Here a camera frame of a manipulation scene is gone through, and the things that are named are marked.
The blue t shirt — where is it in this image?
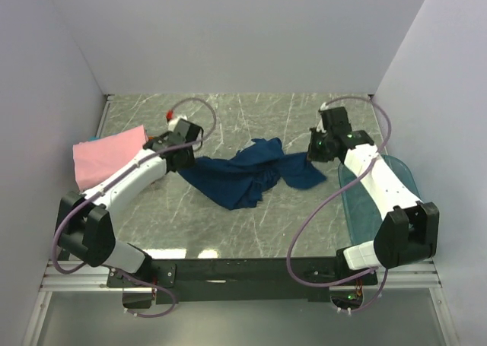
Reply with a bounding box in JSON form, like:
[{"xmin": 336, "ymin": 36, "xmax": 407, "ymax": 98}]
[{"xmin": 178, "ymin": 138, "xmax": 326, "ymax": 210}]

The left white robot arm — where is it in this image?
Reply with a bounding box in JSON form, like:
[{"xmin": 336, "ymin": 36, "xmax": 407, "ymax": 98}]
[{"xmin": 52, "ymin": 116, "xmax": 204, "ymax": 287}]

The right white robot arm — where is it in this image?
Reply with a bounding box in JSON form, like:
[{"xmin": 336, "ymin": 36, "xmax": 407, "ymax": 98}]
[{"xmin": 307, "ymin": 107, "xmax": 440, "ymax": 284}]

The teal plastic bin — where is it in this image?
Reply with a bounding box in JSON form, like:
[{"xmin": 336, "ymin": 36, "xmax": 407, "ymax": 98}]
[{"xmin": 342, "ymin": 155, "xmax": 421, "ymax": 246}]

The folded pink t shirt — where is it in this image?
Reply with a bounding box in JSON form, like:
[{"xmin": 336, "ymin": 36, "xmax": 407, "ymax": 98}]
[{"xmin": 72, "ymin": 125, "xmax": 148, "ymax": 192}]

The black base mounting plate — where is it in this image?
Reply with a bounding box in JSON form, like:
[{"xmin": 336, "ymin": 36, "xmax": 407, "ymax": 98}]
[{"xmin": 107, "ymin": 257, "xmax": 359, "ymax": 309}]

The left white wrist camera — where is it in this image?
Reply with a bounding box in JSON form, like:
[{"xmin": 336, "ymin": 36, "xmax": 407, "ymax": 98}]
[{"xmin": 166, "ymin": 110, "xmax": 187, "ymax": 132}]

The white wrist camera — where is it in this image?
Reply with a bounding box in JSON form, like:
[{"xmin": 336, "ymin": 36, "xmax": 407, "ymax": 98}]
[
  {"xmin": 316, "ymin": 103, "xmax": 331, "ymax": 132},
  {"xmin": 166, "ymin": 110, "xmax": 187, "ymax": 132}
]

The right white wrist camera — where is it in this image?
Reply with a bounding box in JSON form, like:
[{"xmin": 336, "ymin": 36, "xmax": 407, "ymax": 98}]
[{"xmin": 316, "ymin": 103, "xmax": 331, "ymax": 132}]

